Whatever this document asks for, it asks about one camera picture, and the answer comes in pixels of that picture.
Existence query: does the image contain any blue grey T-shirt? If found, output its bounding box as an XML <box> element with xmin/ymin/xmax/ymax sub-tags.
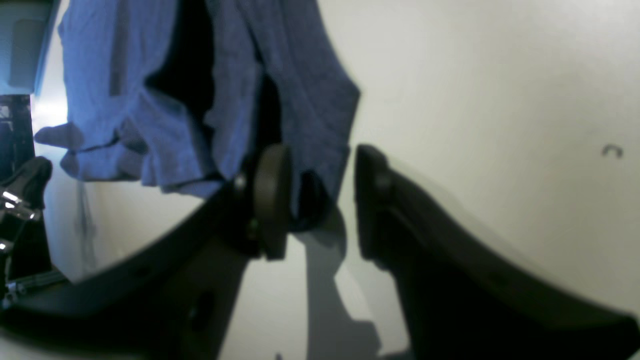
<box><xmin>34</xmin><ymin>0</ymin><xmax>361</xmax><ymax>232</ymax></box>

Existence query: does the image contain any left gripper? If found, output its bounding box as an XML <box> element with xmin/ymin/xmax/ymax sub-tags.
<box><xmin>0</xmin><ymin>156</ymin><xmax>53</xmax><ymax>280</ymax></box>

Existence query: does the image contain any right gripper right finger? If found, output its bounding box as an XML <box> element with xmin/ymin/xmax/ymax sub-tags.
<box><xmin>354</xmin><ymin>145</ymin><xmax>639</xmax><ymax>360</ymax></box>

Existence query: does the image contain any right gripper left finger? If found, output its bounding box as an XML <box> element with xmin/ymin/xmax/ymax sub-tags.
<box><xmin>1</xmin><ymin>144</ymin><xmax>293</xmax><ymax>360</ymax></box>

